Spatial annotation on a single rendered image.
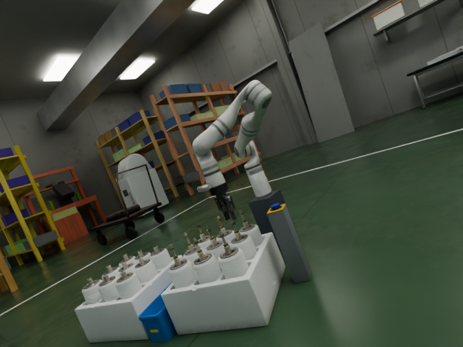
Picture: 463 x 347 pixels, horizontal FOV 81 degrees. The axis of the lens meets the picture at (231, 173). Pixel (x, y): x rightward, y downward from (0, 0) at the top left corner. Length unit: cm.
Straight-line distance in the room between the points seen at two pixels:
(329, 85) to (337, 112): 67
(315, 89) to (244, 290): 640
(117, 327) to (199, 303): 46
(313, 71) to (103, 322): 662
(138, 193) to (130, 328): 449
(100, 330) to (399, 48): 705
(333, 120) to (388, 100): 127
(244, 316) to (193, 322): 22
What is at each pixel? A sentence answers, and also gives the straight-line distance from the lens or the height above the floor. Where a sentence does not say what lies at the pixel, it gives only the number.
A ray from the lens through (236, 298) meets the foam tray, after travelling 104.
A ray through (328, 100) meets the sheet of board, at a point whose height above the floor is 85.
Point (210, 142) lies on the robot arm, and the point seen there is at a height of 66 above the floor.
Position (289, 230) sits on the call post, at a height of 22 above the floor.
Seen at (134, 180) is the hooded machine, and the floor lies 77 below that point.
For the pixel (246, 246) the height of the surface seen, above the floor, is 23.
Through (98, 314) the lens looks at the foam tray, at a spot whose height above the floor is 14.
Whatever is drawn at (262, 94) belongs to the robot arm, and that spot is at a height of 76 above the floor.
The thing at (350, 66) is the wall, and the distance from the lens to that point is 745.
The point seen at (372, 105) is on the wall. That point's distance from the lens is 738.
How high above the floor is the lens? 60
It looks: 4 degrees down
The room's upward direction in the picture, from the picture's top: 22 degrees counter-clockwise
